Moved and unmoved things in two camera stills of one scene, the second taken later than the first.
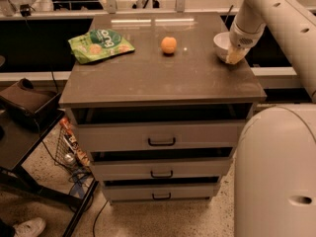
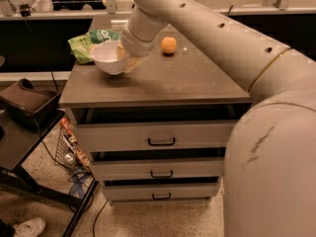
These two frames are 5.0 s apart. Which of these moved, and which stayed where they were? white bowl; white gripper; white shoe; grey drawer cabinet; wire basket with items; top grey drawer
Moved: white gripper; white bowl
Stayed: grey drawer cabinet; top grey drawer; white shoe; wire basket with items
